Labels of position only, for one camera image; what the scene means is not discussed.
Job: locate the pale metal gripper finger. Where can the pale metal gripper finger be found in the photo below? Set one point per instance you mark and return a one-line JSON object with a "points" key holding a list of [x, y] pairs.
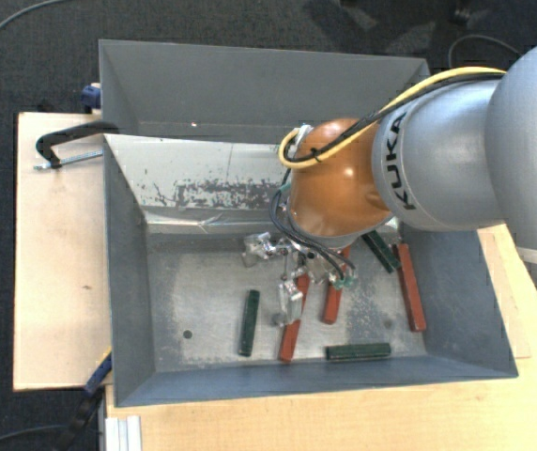
{"points": [[289, 301], [256, 249]]}

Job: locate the red-brown flat block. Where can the red-brown flat block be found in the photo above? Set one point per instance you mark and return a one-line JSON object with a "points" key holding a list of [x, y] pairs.
{"points": [[289, 341], [333, 306], [411, 289]]}

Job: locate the dark green flat block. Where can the dark green flat block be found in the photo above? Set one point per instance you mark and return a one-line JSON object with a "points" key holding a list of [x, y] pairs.
{"points": [[250, 322], [357, 351], [383, 252]]}

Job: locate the grey metal bin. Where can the grey metal bin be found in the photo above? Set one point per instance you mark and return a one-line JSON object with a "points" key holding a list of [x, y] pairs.
{"points": [[212, 299]]}

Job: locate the pale wood board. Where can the pale wood board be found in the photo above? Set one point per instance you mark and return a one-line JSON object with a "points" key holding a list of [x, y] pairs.
{"points": [[62, 261]]}

